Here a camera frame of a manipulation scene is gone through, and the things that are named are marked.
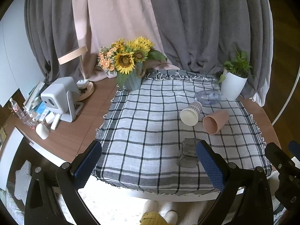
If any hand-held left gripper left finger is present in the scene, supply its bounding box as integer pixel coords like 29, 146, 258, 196
24, 140, 103, 225

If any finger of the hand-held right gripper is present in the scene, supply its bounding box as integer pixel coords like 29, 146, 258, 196
265, 142, 294, 170
288, 140, 300, 156

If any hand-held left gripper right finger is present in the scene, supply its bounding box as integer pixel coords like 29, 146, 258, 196
196, 139, 275, 225

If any clear glass cup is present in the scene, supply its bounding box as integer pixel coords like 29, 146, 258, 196
177, 138, 200, 168

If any pink plastic cup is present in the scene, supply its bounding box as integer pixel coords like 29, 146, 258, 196
202, 110, 230, 135

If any white paper cup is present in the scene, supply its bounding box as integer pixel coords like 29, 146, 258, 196
180, 101, 203, 126

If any white curved pole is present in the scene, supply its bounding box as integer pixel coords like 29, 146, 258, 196
271, 67, 300, 126

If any white remote control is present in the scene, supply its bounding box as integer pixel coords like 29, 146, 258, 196
50, 113, 62, 130

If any white rounded case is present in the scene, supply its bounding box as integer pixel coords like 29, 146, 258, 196
35, 123, 50, 140

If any striped star cushion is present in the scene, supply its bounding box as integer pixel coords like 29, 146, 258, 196
14, 160, 32, 204

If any checkered table cloth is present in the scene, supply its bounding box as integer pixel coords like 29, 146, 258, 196
92, 70, 273, 196

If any yellow and white plush toy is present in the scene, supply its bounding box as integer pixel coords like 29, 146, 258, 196
139, 200, 178, 225

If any white projector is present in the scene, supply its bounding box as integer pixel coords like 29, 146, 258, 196
40, 76, 84, 122

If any white power adapter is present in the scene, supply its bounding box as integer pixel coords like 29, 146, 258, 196
76, 79, 90, 89

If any white plant pot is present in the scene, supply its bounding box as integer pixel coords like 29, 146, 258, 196
220, 69, 248, 100

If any clear water bottle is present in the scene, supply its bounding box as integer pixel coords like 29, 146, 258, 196
9, 98, 30, 125

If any stack of books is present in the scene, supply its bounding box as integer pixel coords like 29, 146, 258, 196
23, 81, 45, 110

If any blue ribbed vase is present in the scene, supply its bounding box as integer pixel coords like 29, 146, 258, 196
122, 62, 144, 91

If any green potted plant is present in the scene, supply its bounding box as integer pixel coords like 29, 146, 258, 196
217, 47, 253, 84

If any orange flower bouquet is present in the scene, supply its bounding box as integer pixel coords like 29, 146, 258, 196
97, 47, 118, 77

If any white desk lamp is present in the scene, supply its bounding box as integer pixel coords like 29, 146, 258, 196
58, 45, 95, 101

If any sunflower bouquet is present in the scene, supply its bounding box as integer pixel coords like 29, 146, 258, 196
112, 36, 168, 86

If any grey curtain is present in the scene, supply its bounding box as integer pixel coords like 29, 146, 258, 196
145, 0, 274, 104
23, 0, 80, 83

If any pink curtain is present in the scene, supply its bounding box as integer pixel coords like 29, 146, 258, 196
71, 0, 179, 83

